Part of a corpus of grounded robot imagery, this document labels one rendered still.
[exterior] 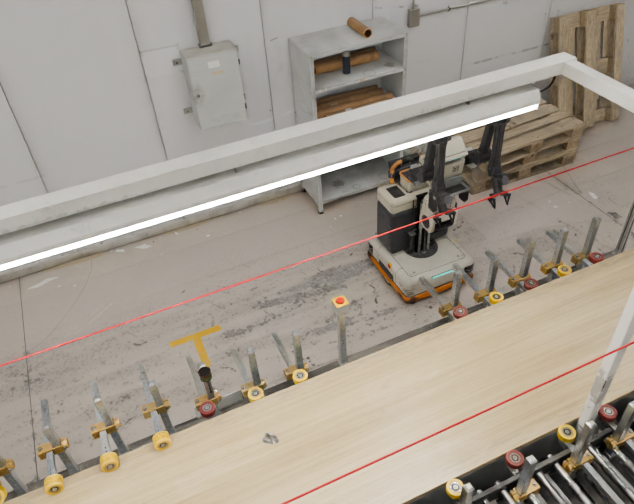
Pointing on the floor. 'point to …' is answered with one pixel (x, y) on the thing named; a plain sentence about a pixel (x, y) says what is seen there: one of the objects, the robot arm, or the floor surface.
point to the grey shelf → (338, 39)
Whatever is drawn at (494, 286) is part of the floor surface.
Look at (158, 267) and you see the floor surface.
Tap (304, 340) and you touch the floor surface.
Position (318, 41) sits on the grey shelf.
